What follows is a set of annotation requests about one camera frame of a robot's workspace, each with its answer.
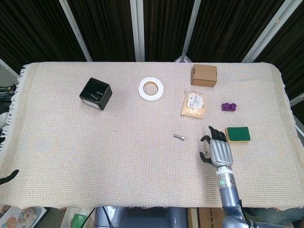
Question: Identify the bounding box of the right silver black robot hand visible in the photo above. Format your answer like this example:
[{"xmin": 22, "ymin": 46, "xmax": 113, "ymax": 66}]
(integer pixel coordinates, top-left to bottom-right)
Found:
[{"xmin": 199, "ymin": 125, "xmax": 234, "ymax": 170}]

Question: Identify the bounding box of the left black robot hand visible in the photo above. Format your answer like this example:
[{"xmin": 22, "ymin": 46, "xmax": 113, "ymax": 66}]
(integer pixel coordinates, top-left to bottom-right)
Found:
[{"xmin": 0, "ymin": 169, "xmax": 19, "ymax": 185}]

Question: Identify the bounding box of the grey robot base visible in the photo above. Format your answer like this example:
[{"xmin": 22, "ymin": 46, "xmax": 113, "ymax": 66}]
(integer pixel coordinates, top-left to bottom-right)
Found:
[{"xmin": 95, "ymin": 206, "xmax": 188, "ymax": 228}]

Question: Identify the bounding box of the green yellow sponge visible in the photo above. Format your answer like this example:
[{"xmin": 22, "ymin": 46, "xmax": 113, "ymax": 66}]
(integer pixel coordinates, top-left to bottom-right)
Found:
[{"xmin": 224, "ymin": 126, "xmax": 251, "ymax": 144}]

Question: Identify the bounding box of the illustrated colourful box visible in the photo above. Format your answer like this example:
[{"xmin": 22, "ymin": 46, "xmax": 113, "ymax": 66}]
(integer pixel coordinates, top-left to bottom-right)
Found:
[{"xmin": 0, "ymin": 206, "xmax": 48, "ymax": 228}]

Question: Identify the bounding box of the purple toy building block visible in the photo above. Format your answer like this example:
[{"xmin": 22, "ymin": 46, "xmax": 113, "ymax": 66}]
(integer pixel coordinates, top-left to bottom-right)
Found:
[{"xmin": 221, "ymin": 102, "xmax": 238, "ymax": 112}]

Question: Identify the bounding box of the clear bag of beige parts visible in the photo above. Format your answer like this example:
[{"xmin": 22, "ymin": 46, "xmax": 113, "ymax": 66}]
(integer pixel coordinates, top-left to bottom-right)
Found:
[{"xmin": 180, "ymin": 90, "xmax": 206, "ymax": 119}]

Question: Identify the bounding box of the printed brown carton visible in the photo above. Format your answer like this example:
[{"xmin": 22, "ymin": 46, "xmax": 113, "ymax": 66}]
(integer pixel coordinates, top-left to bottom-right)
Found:
[{"xmin": 187, "ymin": 208, "xmax": 226, "ymax": 228}]

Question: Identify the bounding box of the brown cardboard box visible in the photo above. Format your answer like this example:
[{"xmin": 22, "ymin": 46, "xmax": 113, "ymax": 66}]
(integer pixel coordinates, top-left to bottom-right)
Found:
[{"xmin": 190, "ymin": 64, "xmax": 218, "ymax": 88}]

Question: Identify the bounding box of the green packet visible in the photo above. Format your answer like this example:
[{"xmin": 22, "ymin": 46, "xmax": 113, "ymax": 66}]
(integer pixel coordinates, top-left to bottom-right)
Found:
[{"xmin": 71, "ymin": 213, "xmax": 89, "ymax": 228}]

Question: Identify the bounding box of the beige woven tablecloth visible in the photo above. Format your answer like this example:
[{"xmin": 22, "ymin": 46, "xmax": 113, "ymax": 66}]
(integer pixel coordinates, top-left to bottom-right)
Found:
[{"xmin": 0, "ymin": 61, "xmax": 304, "ymax": 211}]

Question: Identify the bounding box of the white tape roll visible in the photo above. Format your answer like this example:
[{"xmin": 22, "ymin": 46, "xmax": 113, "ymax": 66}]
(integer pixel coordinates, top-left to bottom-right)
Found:
[{"xmin": 138, "ymin": 76, "xmax": 164, "ymax": 103}]

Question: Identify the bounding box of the black open cardboard box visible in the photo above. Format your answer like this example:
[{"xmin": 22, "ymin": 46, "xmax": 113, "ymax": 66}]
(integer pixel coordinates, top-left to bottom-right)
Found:
[{"xmin": 79, "ymin": 77, "xmax": 113, "ymax": 112}]

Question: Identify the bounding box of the black curtain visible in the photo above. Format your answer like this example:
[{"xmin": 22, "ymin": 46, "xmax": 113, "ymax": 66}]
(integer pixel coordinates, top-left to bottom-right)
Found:
[{"xmin": 0, "ymin": 0, "xmax": 304, "ymax": 114}]

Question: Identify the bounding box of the black cable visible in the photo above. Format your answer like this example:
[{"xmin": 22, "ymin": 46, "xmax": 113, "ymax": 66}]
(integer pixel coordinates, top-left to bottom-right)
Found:
[{"xmin": 82, "ymin": 206, "xmax": 112, "ymax": 228}]

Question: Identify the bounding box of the white frame post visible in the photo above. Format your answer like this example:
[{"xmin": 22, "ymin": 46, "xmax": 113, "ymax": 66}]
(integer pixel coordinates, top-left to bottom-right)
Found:
[
  {"xmin": 241, "ymin": 0, "xmax": 295, "ymax": 63},
  {"xmin": 174, "ymin": 0, "xmax": 202, "ymax": 63},
  {"xmin": 58, "ymin": 0, "xmax": 93, "ymax": 62},
  {"xmin": 130, "ymin": 0, "xmax": 145, "ymax": 62}
]

